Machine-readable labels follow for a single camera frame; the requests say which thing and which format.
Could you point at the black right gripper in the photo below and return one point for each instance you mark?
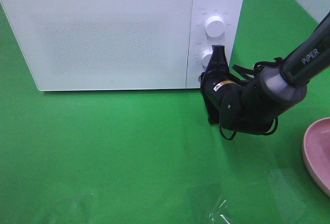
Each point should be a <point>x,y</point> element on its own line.
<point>221,90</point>

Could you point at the pink round plate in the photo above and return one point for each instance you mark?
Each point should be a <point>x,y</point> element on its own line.
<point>315,151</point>

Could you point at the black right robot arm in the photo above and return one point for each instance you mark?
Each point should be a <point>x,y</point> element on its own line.
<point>252,101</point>

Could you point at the white lower microwave knob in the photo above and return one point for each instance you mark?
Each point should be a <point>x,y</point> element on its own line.
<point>205,57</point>

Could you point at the white microwave knob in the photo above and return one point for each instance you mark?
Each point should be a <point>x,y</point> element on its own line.
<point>214,26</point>
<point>205,57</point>

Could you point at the white upper microwave knob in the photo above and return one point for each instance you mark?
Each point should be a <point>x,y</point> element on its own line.
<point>214,26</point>

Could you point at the clear tape piece on table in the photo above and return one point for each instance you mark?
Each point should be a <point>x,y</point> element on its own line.
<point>219,212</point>

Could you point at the white microwave oven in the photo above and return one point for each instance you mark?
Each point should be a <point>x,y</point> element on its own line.
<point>199,41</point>

